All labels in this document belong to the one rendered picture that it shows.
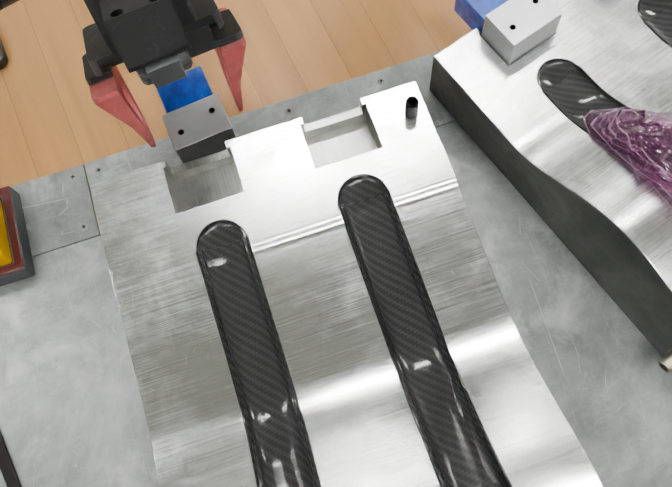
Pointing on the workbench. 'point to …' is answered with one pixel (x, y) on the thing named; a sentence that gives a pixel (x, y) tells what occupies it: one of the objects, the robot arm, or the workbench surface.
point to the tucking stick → (7, 466)
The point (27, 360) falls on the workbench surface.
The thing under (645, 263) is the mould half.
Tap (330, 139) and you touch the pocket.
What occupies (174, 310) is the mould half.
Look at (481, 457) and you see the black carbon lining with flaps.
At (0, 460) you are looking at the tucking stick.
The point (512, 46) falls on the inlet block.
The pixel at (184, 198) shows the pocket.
